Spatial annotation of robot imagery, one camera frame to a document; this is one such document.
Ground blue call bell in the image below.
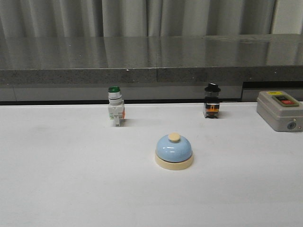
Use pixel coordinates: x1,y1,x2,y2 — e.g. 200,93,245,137
155,132,194,170

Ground grey granite counter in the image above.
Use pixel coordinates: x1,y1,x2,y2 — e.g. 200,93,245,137
0,34,303,105

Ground grey curtain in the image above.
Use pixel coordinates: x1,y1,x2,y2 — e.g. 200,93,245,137
0,0,276,38

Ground green push button switch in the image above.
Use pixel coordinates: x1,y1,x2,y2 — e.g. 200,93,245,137
108,86,125,126

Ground black selector switch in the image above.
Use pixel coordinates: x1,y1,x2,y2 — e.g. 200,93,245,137
203,83,221,119

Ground grey power switch box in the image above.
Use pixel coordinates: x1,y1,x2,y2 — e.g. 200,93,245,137
257,91,303,132

